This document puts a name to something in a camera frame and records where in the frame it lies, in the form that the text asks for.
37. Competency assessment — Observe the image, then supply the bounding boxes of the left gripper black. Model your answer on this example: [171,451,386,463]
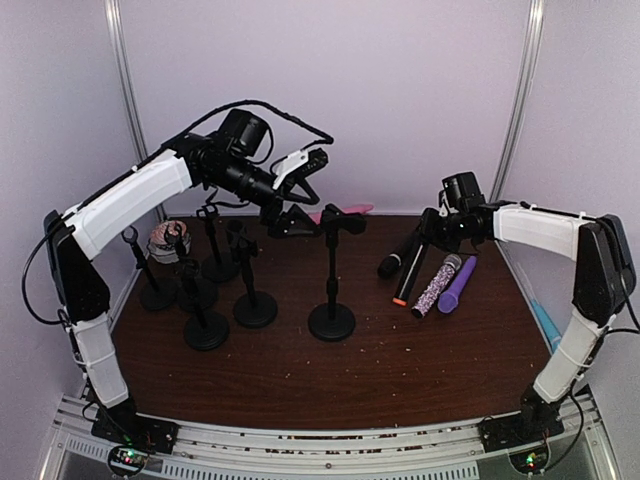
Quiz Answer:
[208,155,323,238]

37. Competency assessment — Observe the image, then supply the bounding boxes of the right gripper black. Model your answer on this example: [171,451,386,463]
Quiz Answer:
[414,207,473,251]

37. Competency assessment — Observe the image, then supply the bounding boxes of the glitter mic silver head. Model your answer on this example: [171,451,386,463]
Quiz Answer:
[411,254,462,319]

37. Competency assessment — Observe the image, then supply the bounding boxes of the pink microphone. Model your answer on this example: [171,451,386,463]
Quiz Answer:
[309,204,374,225]

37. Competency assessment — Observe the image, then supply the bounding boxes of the black mic white ring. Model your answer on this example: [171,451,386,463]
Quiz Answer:
[377,229,419,280]

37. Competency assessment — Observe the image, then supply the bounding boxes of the purple microphone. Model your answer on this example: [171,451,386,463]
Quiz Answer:
[437,256,477,314]

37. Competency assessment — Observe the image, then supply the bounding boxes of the black mic orange ring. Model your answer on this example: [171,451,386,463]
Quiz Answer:
[391,239,430,306]

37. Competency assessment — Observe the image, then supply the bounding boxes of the black stand of purple mic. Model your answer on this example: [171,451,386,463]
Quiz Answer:
[196,206,240,283]

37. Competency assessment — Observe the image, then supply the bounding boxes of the black stand of glitter mic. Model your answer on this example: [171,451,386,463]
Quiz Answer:
[225,219,278,329]

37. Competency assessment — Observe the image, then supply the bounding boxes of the light blue microphone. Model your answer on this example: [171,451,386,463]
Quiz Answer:
[530,296,562,353]

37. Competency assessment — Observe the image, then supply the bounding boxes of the black stand of blue mic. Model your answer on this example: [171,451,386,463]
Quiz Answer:
[178,301,230,351]

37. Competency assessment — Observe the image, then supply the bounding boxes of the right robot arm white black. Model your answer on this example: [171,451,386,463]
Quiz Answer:
[418,171,637,442]

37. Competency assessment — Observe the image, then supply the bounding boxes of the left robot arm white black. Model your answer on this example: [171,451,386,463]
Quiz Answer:
[44,100,334,444]

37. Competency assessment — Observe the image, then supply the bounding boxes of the tape roll at back left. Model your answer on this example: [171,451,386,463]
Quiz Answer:
[147,220,191,265]

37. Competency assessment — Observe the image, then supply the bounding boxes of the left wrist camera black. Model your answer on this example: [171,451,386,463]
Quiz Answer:
[295,148,329,178]

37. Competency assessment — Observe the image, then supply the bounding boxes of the left arm braided black cable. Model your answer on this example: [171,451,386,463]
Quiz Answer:
[19,97,335,324]

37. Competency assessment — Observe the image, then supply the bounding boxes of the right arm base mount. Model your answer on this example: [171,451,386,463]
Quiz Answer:
[478,413,565,475]

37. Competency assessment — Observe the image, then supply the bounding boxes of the front aluminium rail frame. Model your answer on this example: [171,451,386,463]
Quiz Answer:
[42,384,624,480]

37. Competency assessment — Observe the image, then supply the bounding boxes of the right aluminium corner post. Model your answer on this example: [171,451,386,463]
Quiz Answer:
[490,0,546,201]

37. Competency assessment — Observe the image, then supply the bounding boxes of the aluminium corner post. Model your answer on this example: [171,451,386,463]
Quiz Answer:
[490,0,546,201]
[104,0,148,162]

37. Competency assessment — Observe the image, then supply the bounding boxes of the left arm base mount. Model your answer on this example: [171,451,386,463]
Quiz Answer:
[91,414,179,477]

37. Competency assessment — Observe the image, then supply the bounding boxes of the left aluminium corner post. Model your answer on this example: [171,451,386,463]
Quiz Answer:
[104,0,148,162]

